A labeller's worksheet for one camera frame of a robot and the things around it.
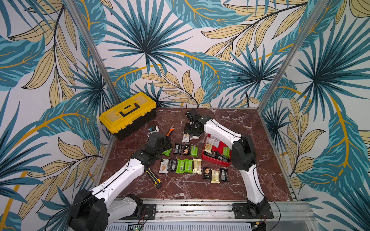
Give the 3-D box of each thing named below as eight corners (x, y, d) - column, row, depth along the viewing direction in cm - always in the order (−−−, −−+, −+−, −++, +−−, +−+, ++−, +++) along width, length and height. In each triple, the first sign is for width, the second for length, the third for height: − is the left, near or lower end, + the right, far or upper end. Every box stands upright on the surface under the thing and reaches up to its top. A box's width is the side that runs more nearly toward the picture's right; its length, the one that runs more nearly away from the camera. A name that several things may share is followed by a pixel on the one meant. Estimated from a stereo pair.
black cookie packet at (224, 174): (220, 181, 86) (221, 180, 84) (219, 169, 90) (220, 168, 89) (228, 181, 86) (229, 180, 84) (227, 169, 90) (228, 168, 89)
